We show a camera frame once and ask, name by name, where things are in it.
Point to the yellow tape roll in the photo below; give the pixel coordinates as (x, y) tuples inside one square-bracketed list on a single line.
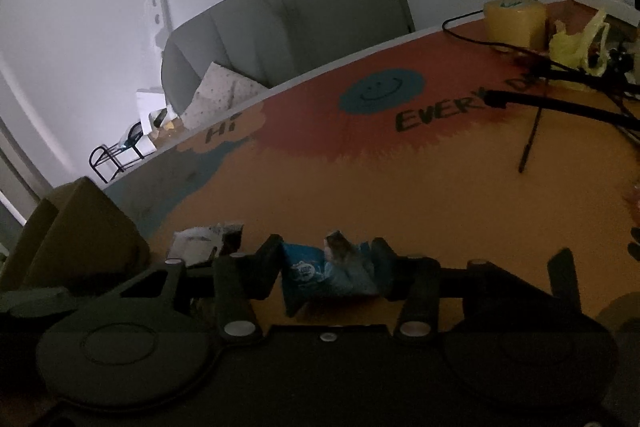
[(515, 24)]

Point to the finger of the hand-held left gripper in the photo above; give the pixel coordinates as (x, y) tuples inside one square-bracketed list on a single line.
[(35, 299)]

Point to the black tripod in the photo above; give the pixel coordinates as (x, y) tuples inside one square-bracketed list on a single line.
[(550, 102)]

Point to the printed cat mat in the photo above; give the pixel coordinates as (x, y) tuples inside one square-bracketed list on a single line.
[(425, 187)]

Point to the brown cardboard box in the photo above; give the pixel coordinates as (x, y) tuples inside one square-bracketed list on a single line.
[(85, 232)]

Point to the white box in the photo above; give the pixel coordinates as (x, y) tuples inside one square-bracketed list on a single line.
[(147, 104)]

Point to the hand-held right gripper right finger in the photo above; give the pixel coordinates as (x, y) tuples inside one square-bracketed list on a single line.
[(382, 267)]

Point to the white power strip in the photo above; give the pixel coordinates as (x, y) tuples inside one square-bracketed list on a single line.
[(600, 2)]

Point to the white snack packet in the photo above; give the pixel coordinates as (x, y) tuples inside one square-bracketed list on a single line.
[(195, 247)]

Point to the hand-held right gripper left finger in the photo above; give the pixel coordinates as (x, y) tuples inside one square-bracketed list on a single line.
[(267, 269)]

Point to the grey chair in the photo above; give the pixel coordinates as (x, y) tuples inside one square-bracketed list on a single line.
[(225, 42)]

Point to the yellow plastic bag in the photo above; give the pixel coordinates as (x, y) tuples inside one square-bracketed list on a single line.
[(570, 49)]

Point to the blue snack packet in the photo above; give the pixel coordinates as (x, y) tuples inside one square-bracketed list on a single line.
[(310, 274)]

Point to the white perforated board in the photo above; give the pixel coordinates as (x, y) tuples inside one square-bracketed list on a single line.
[(157, 12)]

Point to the dotted paper sheet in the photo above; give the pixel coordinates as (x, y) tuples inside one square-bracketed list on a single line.
[(215, 94)]

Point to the black shoe rack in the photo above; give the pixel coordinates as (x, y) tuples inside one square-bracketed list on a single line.
[(93, 159)]

